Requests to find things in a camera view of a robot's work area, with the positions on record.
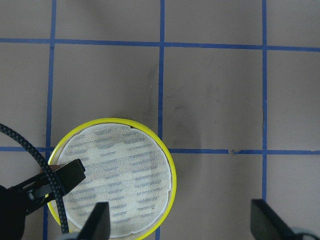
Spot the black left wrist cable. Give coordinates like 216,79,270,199
0,123,71,235

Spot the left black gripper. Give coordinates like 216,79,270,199
0,159,86,240

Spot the dark red bun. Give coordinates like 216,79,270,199
49,164,65,173

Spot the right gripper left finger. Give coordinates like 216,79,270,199
58,201,111,240

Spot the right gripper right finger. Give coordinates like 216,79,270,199
250,198,320,240

